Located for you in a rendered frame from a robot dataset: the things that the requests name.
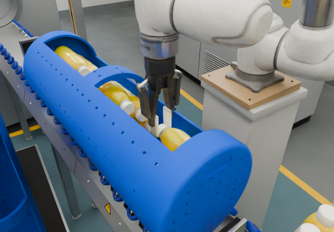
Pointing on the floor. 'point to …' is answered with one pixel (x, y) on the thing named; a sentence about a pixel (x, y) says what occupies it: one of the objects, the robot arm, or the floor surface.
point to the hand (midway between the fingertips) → (160, 121)
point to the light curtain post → (76, 9)
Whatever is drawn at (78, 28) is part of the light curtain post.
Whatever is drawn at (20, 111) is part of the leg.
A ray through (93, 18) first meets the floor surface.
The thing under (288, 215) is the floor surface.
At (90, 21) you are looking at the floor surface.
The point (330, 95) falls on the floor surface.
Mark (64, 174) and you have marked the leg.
